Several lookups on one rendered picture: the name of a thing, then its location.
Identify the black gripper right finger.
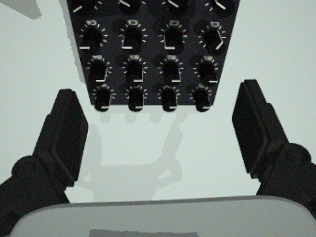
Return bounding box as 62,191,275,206
232,79,316,220

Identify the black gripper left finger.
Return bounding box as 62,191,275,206
0,89,89,237

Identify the black knob box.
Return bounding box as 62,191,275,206
66,0,240,112

